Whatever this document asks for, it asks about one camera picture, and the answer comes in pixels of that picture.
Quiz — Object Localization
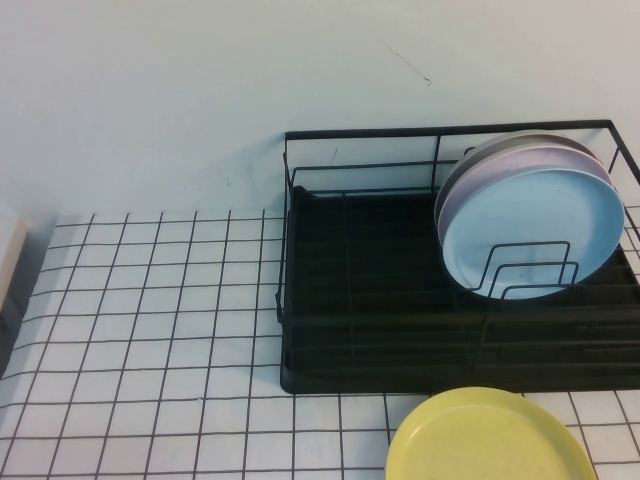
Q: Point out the pink round plate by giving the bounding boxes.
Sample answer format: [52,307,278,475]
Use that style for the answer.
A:
[433,147,614,229]

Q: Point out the black wire dish rack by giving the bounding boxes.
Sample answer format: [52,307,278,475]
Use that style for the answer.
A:
[274,118,640,396]

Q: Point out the yellow round plate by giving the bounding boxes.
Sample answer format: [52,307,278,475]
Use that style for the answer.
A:
[384,385,596,480]

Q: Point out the light blue round plate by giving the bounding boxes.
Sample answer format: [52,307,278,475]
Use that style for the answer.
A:
[439,168,626,301]

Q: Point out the grey round plate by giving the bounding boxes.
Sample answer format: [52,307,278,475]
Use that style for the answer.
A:
[434,130,599,211]

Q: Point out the black plastic drip tray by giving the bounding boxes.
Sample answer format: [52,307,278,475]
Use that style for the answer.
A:
[279,185,640,396]

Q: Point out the beige box edge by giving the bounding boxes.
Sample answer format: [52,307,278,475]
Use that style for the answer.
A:
[0,215,31,312]

